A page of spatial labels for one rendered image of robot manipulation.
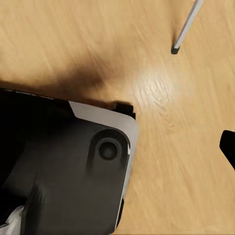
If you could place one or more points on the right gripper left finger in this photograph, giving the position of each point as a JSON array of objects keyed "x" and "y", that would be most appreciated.
[{"x": 12, "y": 145}]

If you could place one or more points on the camera tripod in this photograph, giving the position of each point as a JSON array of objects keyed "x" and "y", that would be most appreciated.
[{"x": 195, "y": 9}]

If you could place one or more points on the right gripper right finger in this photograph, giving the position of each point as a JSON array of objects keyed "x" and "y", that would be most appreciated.
[{"x": 227, "y": 146}]

